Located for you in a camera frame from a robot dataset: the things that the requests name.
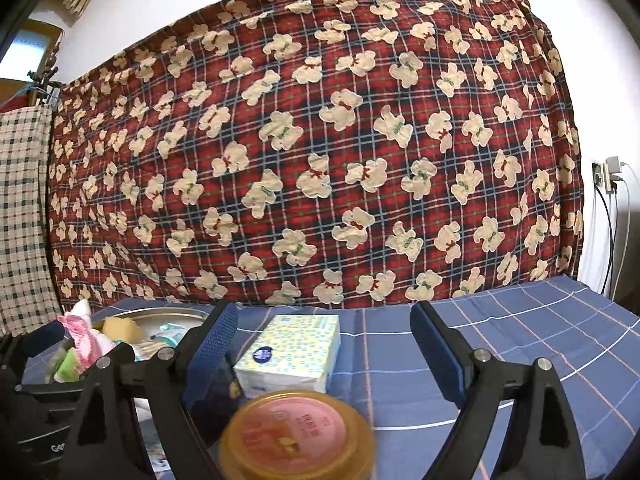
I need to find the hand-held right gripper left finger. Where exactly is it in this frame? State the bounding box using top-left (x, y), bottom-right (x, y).
top-left (60, 301), bottom-right (240, 480)

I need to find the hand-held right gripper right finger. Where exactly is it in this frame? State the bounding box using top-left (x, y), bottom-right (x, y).
top-left (410, 300), bottom-right (588, 480)

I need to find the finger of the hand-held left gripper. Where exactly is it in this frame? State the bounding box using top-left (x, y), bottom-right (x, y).
top-left (20, 320), bottom-right (68, 361)

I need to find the green packet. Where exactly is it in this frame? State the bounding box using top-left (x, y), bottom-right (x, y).
top-left (52, 350), bottom-right (83, 383)

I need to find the pink white cloth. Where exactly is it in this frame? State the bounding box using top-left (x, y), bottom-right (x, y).
top-left (56, 299), bottom-right (118, 368)

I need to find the teal packet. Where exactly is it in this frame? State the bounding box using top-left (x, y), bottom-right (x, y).
top-left (150, 321), bottom-right (191, 347)

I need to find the round metal tin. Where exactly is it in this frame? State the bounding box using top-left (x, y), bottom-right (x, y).
top-left (92, 306), bottom-right (213, 478)

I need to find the yellow sponge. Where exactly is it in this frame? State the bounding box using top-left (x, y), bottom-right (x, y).
top-left (101, 317), bottom-right (144, 347)

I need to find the yellow dotted tissue pack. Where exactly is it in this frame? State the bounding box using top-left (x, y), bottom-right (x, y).
top-left (233, 314), bottom-right (342, 396)

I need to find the gold round lid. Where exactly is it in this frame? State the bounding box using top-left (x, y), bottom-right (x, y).
top-left (219, 390), bottom-right (377, 480)

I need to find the green white checked cloth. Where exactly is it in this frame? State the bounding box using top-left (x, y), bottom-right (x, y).
top-left (0, 105), bottom-right (63, 338)

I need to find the red plaid bear blanket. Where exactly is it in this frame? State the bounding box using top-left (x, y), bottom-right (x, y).
top-left (47, 0), bottom-right (586, 308)

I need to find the wooden door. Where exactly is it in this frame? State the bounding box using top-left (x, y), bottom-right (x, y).
top-left (0, 77), bottom-right (38, 108)

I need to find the window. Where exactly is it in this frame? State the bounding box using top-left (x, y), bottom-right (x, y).
top-left (0, 19), bottom-right (63, 81)

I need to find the black cable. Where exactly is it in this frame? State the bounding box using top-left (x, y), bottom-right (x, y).
top-left (595, 182), bottom-right (615, 296)

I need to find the white cable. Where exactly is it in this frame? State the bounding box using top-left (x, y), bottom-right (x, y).
top-left (617, 160), bottom-right (640, 301)

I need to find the wall socket with chargers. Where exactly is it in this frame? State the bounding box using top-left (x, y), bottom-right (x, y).
top-left (604, 156), bottom-right (625, 193)

